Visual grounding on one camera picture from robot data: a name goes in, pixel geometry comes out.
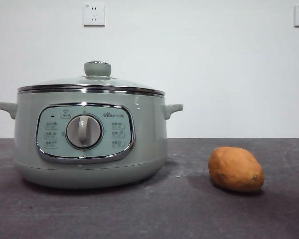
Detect brown potato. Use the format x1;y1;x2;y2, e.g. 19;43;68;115
208;146;265;193

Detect glass lid with green knob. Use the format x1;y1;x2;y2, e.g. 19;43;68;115
17;61;165;97

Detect sage green electric cooking pot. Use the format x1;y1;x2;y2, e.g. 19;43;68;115
0;90;184;189

